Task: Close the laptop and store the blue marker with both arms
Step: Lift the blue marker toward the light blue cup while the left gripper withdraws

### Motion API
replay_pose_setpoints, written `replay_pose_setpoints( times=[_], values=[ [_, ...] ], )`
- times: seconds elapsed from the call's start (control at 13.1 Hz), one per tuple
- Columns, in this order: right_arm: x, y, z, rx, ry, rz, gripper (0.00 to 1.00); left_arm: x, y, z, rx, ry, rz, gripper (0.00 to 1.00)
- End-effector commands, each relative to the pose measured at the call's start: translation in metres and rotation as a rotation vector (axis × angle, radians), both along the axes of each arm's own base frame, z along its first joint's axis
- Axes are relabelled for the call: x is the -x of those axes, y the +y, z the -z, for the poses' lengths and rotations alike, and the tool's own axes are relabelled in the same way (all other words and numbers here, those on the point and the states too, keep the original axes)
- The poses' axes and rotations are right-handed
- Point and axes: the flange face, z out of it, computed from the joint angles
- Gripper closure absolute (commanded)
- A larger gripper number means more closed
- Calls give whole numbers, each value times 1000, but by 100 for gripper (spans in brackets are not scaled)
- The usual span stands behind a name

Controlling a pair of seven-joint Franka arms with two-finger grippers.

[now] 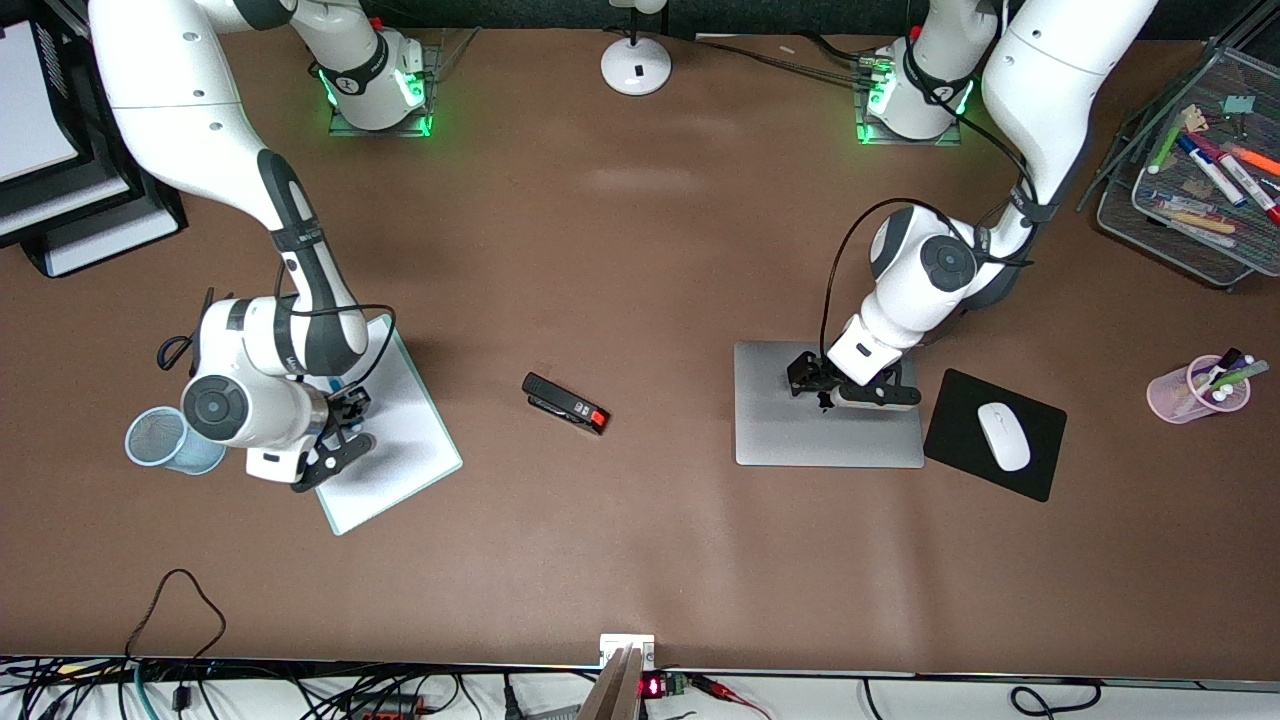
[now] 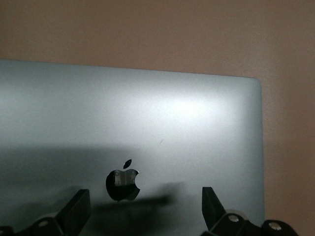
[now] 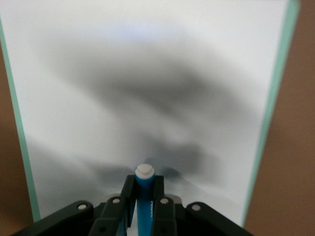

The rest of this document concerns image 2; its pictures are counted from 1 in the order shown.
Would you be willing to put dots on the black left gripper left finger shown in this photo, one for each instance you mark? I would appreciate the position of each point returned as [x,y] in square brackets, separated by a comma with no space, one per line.
[73,211]

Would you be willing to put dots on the silver grey laptop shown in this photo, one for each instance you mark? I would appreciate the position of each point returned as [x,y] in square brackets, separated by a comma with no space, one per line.
[147,118]

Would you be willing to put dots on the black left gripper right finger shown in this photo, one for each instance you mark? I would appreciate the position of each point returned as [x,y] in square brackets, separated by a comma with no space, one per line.
[214,214]

